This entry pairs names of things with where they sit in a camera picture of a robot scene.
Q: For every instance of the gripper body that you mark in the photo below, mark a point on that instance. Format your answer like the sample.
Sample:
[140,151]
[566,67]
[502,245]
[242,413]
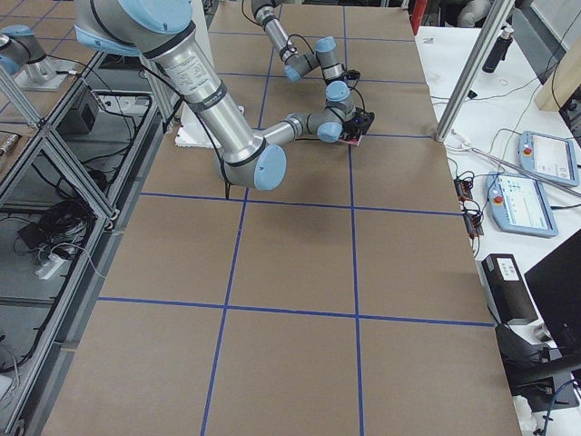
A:
[349,132]

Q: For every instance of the pink and grey towel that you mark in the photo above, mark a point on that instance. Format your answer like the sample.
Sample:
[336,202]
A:
[353,140]

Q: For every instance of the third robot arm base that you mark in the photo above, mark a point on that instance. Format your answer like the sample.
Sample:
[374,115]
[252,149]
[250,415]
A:
[23,58]

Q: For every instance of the white grabber stick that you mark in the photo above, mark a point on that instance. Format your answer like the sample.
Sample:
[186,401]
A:
[465,146]

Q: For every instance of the black water bottle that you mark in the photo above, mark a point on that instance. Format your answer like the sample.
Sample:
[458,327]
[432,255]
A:
[499,49]

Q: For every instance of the near teach pendant tablet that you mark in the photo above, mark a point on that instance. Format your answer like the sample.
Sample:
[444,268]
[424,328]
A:
[519,205]

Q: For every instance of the teach pendant tablet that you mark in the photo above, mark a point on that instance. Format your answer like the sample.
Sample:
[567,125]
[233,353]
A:
[550,156]
[519,205]

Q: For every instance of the far teach pendant tablet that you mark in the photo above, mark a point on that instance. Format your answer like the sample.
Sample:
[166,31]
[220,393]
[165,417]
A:
[550,156]

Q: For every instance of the wooden board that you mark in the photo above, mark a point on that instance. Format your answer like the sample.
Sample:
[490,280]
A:
[562,83]

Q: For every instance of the black power adapter box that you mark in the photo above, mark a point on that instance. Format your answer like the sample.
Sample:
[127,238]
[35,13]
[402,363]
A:
[508,290]

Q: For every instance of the black computer monitor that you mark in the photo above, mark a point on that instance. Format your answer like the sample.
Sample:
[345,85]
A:
[537,372]

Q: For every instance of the white power strip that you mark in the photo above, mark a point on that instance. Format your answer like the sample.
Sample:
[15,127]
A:
[49,267]

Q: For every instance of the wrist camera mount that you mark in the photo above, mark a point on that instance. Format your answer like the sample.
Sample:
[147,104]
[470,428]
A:
[351,75]
[362,121]

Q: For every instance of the aluminium frame post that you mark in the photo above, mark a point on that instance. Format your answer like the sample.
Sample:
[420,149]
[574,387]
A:
[496,20]

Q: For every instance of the aluminium truss frame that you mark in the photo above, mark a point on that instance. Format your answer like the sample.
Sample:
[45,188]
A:
[68,186]

